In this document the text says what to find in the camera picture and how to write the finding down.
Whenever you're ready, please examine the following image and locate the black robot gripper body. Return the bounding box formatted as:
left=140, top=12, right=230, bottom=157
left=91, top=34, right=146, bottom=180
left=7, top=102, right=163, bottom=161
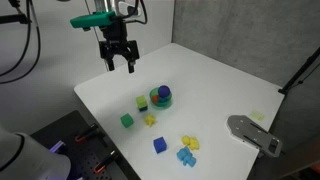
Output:
left=99, top=17, right=139, bottom=61

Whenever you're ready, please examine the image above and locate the dark blue cube block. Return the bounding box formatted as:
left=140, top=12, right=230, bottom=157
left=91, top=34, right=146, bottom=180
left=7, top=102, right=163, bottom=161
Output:
left=153, top=137, right=167, bottom=154

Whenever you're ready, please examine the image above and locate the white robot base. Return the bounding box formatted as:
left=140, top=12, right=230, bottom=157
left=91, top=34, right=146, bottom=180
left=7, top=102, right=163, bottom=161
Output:
left=0, top=127, right=71, bottom=180

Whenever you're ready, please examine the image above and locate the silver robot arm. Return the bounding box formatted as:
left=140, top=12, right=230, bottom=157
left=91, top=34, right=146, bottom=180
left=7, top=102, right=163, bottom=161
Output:
left=95, top=0, right=140, bottom=73

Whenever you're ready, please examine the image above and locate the orange toy in bowl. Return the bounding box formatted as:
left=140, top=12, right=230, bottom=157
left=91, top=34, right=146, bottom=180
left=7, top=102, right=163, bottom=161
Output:
left=152, top=95, right=159, bottom=102

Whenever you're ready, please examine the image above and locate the green translucent bowl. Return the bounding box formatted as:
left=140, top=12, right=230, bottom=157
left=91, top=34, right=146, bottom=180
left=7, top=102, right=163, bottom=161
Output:
left=149, top=86, right=172, bottom=108

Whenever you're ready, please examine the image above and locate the green cube block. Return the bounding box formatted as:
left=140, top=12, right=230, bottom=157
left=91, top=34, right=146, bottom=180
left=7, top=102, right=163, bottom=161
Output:
left=120, top=113, right=134, bottom=128

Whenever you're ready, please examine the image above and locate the dark blue ball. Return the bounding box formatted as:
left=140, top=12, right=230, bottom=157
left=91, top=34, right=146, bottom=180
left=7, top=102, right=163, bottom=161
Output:
left=158, top=85, right=171, bottom=98

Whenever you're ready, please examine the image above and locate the yellow spiky toy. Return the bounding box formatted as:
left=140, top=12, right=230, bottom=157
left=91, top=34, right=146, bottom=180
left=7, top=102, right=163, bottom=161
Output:
left=144, top=114, right=156, bottom=127

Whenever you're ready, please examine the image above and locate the black orange clamp upper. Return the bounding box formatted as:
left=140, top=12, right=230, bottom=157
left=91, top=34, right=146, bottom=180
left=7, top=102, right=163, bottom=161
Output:
left=74, top=124, right=98, bottom=143

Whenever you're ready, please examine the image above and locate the black orange clamp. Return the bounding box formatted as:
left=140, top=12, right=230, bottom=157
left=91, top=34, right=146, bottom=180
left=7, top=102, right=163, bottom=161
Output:
left=74, top=124, right=98, bottom=143
left=93, top=151, right=118, bottom=174

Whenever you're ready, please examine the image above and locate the black perforated breadboard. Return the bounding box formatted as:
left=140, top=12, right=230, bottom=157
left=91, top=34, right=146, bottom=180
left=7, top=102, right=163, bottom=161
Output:
left=32, top=111, right=141, bottom=180

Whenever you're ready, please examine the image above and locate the yellow bear toy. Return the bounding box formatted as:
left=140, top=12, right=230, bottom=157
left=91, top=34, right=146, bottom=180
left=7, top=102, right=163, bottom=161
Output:
left=182, top=136, right=200, bottom=150

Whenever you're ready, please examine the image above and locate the light blue bear toy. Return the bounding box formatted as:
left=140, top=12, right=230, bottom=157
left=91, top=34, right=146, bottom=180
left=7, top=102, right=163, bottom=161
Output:
left=177, top=147, right=197, bottom=167

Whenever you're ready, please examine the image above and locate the black orange clamp lower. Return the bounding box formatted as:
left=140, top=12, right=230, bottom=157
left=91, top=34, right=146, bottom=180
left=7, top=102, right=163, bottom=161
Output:
left=93, top=151, right=118, bottom=174

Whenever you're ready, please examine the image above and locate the grey metal mounting plate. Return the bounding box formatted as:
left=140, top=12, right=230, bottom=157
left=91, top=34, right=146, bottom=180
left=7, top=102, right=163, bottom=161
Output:
left=226, top=115, right=283, bottom=158

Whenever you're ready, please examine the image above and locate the black tripod leg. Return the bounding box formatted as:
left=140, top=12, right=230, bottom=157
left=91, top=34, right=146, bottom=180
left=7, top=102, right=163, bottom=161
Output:
left=278, top=47, right=320, bottom=95

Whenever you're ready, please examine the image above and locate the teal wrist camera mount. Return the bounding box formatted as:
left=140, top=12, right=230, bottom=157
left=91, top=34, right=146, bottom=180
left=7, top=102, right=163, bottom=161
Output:
left=70, top=11, right=116, bottom=28

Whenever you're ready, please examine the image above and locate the black hanging cable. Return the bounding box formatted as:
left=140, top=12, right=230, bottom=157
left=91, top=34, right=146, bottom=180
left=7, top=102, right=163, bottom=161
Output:
left=0, top=0, right=42, bottom=85

